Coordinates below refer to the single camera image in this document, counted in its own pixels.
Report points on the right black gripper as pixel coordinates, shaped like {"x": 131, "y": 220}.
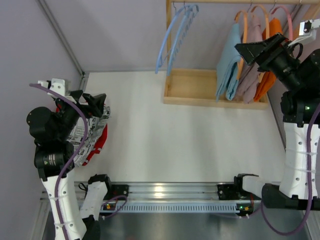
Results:
{"x": 269, "y": 55}

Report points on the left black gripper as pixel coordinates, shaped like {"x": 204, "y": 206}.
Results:
{"x": 83, "y": 104}

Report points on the red trousers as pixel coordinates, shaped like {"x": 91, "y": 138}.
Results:
{"x": 100, "y": 142}

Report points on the light blue plastic hanger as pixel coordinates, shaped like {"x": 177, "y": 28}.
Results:
{"x": 168, "y": 38}

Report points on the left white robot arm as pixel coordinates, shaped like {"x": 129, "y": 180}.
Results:
{"x": 59, "y": 137}

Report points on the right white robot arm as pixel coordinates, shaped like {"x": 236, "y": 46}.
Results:
{"x": 300, "y": 107}

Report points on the orange hanger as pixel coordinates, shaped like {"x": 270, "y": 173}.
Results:
{"x": 240, "y": 64}
{"x": 258, "y": 15}

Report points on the orange trousers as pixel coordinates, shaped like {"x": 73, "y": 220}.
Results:
{"x": 268, "y": 78}

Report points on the pink hanger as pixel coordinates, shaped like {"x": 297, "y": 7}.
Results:
{"x": 288, "y": 18}

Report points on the wooden clothes rack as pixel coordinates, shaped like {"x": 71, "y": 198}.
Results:
{"x": 195, "y": 87}

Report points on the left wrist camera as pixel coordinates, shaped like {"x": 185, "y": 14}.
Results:
{"x": 59, "y": 86}

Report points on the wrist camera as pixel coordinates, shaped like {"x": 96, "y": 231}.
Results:
{"x": 59, "y": 86}
{"x": 307, "y": 32}

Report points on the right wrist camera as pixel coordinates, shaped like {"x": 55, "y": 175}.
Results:
{"x": 307, "y": 32}

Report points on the aluminium corner post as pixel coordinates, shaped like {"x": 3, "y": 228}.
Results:
{"x": 44, "y": 7}

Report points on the aluminium mounting rail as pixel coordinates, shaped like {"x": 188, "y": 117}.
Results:
{"x": 170, "y": 191}

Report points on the slotted cable duct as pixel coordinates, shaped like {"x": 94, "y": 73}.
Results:
{"x": 175, "y": 207}

